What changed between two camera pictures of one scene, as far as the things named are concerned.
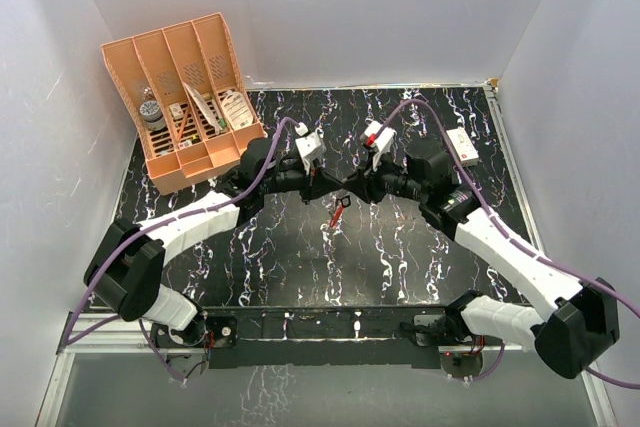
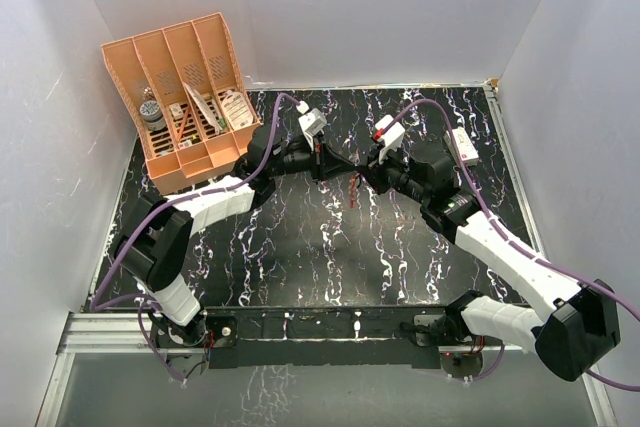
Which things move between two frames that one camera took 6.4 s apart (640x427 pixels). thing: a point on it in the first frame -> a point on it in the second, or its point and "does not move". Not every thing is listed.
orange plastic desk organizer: (186, 98) does not move
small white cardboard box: (463, 147) does not move
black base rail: (327, 337) does not move
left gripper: (317, 184) -> (329, 163)
